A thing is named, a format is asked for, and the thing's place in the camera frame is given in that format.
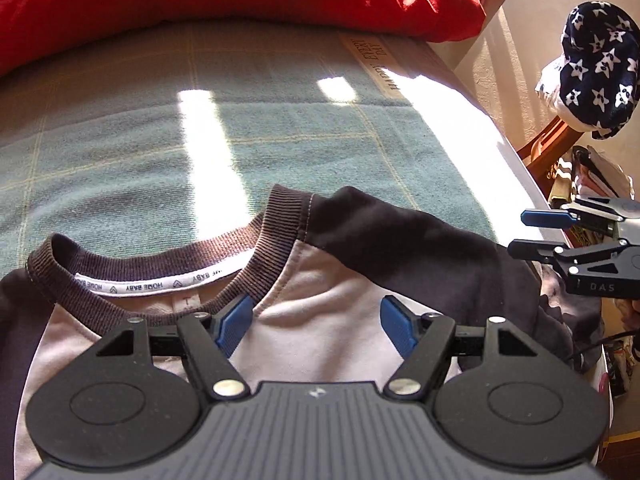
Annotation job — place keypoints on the wooden chair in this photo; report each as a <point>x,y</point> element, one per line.
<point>545,145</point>

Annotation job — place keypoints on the green checked blanket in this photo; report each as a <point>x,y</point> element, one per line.
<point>125,135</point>

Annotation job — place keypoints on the stack of folded clothes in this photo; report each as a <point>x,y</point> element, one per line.
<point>595,170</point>

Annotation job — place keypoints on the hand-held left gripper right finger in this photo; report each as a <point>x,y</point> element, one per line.
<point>397,327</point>

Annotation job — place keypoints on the red duvet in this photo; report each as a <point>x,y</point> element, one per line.
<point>200,0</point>

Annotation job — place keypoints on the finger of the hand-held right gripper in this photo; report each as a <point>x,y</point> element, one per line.
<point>535,250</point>
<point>545,217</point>

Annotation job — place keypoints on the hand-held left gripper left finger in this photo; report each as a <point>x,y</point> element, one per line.
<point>235,325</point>

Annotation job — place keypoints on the grey and black raglan sweatshirt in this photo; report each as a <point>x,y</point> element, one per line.
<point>325,280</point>

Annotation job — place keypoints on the navy star print cloth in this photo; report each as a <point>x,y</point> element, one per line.
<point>600,60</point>

